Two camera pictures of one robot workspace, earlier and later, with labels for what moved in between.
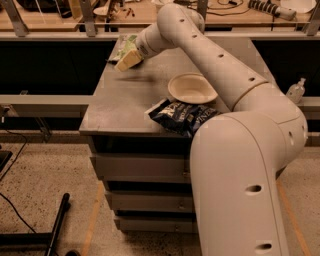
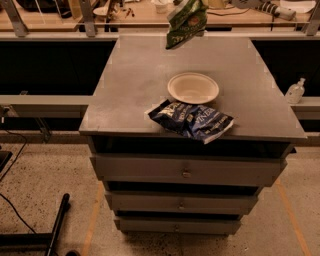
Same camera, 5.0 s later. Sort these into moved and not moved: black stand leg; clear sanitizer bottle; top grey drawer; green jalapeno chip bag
Moved: green jalapeno chip bag
Not moved: top grey drawer; clear sanitizer bottle; black stand leg
